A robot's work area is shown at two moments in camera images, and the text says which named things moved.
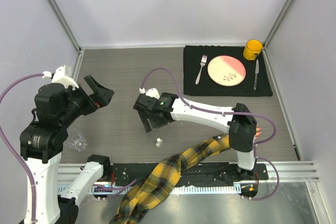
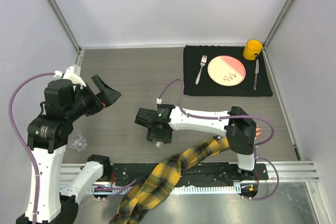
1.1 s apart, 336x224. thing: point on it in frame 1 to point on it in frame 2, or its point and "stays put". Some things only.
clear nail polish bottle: [159, 143] stays put
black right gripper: [146, 122] to [151, 134]
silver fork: [203, 61] stays put
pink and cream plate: [226, 70] stays put
